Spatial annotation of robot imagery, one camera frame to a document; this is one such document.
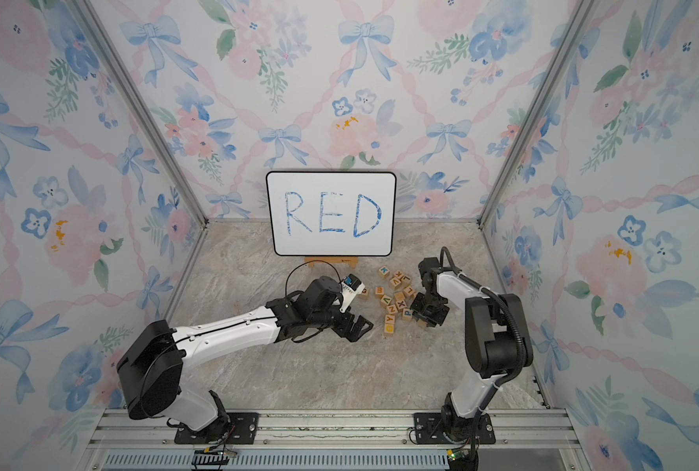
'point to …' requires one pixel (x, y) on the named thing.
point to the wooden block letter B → (379, 291)
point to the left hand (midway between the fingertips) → (364, 316)
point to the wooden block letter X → (400, 304)
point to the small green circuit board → (454, 456)
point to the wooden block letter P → (407, 314)
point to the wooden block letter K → (384, 271)
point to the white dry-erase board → (331, 213)
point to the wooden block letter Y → (389, 324)
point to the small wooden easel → (352, 260)
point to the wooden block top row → (399, 274)
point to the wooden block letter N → (392, 309)
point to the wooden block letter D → (422, 323)
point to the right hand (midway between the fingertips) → (423, 318)
